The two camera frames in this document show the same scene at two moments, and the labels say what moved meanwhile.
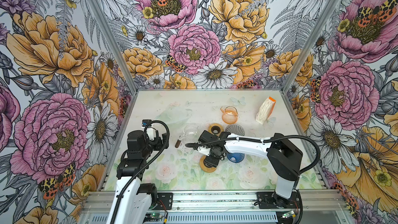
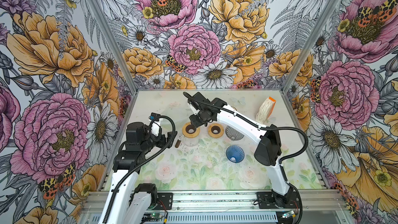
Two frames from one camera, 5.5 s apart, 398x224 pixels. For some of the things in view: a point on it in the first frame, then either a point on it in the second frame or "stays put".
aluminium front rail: x=213 y=200 stays put
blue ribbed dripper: x=235 y=157 stays put
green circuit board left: x=154 y=215 stays put
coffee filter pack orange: x=266 y=110 stays put
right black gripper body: x=213 y=158 to x=199 y=119
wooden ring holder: x=204 y=168 to x=189 y=131
